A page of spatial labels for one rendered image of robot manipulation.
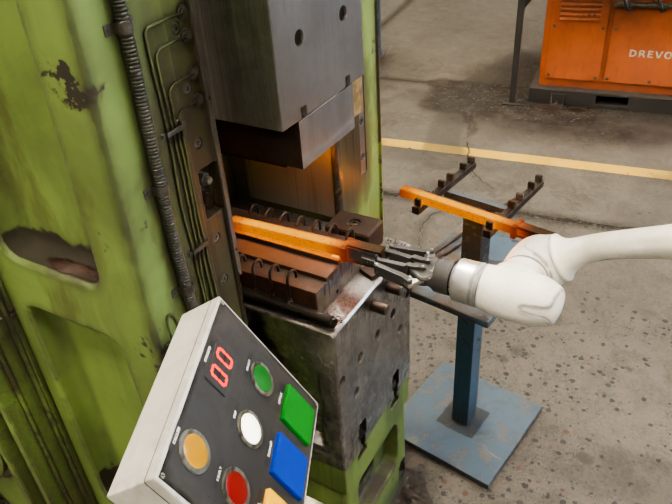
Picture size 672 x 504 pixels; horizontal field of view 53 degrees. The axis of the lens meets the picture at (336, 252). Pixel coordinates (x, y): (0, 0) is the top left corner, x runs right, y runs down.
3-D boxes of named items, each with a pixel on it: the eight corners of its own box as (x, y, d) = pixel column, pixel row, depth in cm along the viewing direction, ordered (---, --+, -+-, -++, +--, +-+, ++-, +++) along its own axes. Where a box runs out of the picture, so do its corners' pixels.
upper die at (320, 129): (355, 127, 137) (353, 82, 132) (303, 169, 123) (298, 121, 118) (196, 99, 155) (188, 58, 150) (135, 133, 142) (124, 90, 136)
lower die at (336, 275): (361, 267, 157) (360, 237, 152) (318, 317, 143) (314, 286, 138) (220, 227, 176) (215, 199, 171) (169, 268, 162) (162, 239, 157)
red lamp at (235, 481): (258, 489, 91) (253, 469, 88) (237, 516, 88) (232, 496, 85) (239, 480, 92) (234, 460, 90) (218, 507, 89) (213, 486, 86)
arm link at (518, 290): (470, 320, 131) (490, 294, 141) (550, 344, 124) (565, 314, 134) (477, 271, 126) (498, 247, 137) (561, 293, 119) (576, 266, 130)
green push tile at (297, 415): (315, 410, 114) (289, 382, 110) (310, 446, 108) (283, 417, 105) (306, 413, 114) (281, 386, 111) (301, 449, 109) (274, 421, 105)
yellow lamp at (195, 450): (218, 453, 87) (213, 431, 85) (195, 480, 84) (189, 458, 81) (200, 444, 88) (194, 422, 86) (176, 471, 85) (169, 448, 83)
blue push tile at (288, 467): (308, 458, 105) (280, 430, 102) (302, 500, 99) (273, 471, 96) (299, 461, 106) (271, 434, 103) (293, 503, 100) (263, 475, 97)
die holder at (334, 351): (410, 372, 190) (410, 242, 165) (345, 472, 164) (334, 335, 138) (250, 317, 215) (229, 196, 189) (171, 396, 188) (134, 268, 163)
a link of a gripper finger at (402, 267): (426, 279, 138) (424, 283, 137) (376, 268, 143) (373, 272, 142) (427, 264, 136) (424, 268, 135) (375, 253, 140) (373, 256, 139)
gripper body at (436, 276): (446, 304, 134) (403, 292, 138) (461, 281, 140) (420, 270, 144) (447, 275, 130) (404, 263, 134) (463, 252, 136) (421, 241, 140)
